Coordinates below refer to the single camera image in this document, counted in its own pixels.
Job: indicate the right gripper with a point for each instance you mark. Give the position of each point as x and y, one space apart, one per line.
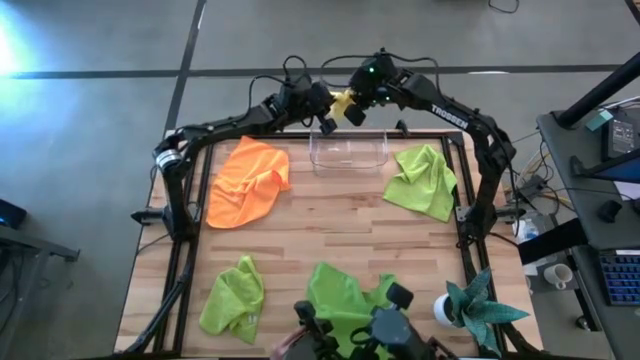
372 91

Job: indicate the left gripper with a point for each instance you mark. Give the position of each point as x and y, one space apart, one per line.
316 100

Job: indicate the yellow microfiber towel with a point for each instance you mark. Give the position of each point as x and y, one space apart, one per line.
344 102

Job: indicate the orange microfiber towel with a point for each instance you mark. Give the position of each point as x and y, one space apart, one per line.
250 185

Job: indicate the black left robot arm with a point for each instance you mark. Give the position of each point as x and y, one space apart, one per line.
225 125

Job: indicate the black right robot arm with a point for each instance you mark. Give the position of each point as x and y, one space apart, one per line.
480 130

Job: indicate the lime green microfiber towel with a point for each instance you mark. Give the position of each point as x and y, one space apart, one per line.
425 185

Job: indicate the clear plastic bin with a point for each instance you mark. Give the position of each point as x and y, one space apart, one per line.
350 155

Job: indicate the black power brick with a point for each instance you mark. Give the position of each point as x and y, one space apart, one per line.
531 186

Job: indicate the dark grey side desk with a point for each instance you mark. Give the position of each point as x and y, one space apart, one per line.
565 150

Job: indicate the white and blue container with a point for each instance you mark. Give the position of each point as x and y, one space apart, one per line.
527 231

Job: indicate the lime towel with white tag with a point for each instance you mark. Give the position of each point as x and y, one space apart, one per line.
232 305

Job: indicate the black monitor stand base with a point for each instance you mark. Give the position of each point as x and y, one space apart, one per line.
577 166

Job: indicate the artificial plant in white pot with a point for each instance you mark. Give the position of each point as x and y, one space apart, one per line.
475 310

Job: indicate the black flat bar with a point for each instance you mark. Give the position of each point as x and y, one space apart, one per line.
552 241

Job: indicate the small teal box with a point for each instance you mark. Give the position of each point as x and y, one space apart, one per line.
599 120

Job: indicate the black round pole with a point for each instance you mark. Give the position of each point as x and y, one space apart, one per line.
600 92

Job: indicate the person's hand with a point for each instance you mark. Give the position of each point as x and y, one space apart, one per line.
287 347

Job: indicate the white mug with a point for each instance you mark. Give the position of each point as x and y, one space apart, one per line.
557 275

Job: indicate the black power adapter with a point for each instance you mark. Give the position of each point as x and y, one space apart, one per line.
621 137

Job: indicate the black computer mouse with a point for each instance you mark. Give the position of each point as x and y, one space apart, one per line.
609 211

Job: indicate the black caster wheel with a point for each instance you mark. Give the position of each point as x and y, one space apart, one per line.
582 322

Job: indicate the black keyboard with blue backlight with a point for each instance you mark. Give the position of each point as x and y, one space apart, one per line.
622 277

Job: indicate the black metal stand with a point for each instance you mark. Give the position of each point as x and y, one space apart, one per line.
35 247

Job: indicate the black device with blue light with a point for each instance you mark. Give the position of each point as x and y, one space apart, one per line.
11 215

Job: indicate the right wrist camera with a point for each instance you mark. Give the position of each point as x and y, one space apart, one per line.
355 115

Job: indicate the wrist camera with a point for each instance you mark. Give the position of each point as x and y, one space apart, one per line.
328 126
355 115

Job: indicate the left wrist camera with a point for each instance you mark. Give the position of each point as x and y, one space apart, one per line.
328 126

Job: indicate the black aluminium table frame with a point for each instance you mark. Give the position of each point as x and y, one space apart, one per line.
280 135

